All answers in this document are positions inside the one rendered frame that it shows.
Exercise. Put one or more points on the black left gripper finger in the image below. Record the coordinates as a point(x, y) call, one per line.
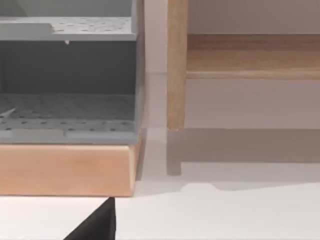
point(100, 223)

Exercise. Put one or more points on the pale wooden drawer front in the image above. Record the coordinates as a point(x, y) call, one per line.
point(65, 170)

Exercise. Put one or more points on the grey pierced drawer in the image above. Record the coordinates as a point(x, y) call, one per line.
point(67, 82)

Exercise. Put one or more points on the open wooden shelf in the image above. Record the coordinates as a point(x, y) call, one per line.
point(250, 60)

